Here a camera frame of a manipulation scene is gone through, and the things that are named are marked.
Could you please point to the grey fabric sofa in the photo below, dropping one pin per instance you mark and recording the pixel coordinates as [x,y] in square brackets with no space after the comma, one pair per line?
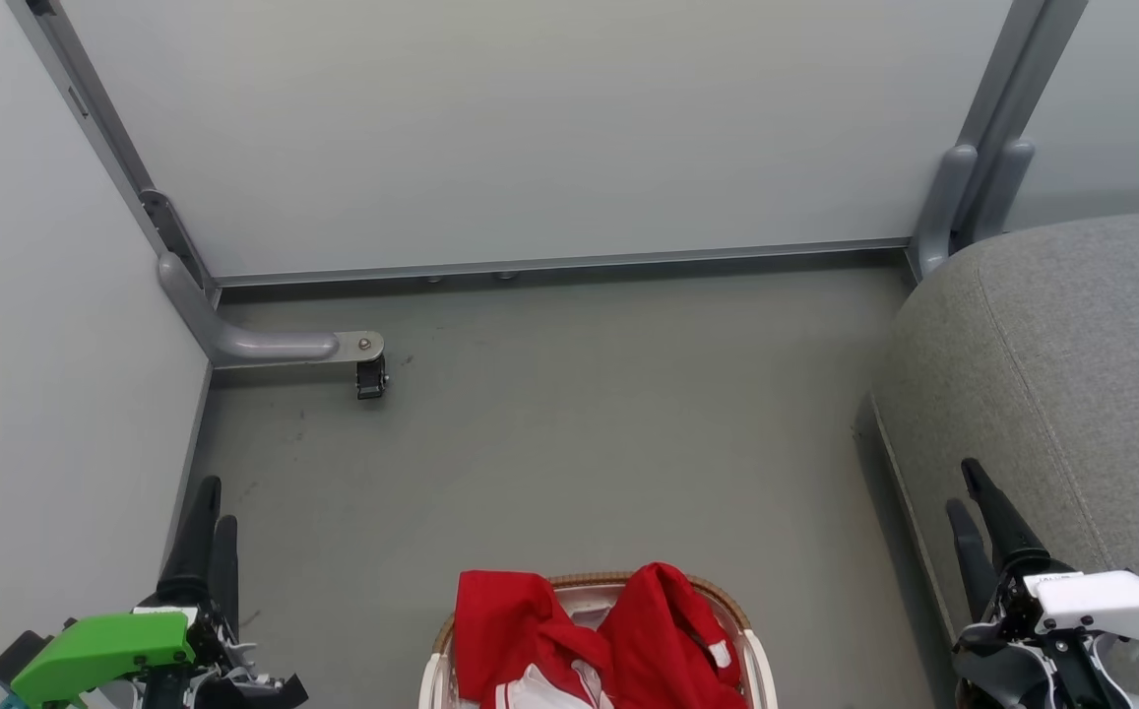
[1071,345]

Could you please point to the red and white garment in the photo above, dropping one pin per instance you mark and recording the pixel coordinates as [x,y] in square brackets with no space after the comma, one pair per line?
[520,620]

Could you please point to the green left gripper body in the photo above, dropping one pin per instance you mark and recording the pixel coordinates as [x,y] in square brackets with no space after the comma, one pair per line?
[106,650]

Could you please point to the grey curved partition foot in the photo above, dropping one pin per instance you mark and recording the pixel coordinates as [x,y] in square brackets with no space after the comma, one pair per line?
[264,345]
[1007,187]
[948,207]

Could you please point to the black caster wheel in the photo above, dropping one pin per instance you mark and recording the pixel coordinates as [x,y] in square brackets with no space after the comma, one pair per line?
[371,379]

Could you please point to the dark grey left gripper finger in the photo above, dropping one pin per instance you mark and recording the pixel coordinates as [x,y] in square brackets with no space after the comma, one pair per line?
[192,561]
[225,581]

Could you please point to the grey metal partition bottom rail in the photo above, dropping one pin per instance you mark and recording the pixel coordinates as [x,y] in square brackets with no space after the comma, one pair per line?
[569,264]

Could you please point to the wicker laundry basket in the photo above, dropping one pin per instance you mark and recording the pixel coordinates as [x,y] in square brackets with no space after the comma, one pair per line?
[758,665]

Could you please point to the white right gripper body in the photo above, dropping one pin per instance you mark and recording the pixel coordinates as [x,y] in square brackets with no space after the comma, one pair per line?
[1101,601]

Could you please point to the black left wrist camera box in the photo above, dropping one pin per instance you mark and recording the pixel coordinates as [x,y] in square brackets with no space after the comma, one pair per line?
[18,658]

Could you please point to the grey metal partition post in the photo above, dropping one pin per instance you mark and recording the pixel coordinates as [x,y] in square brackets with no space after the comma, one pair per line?
[96,108]
[1017,89]

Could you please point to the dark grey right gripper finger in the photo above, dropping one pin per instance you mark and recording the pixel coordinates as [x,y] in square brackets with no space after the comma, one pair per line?
[975,566]
[1010,537]

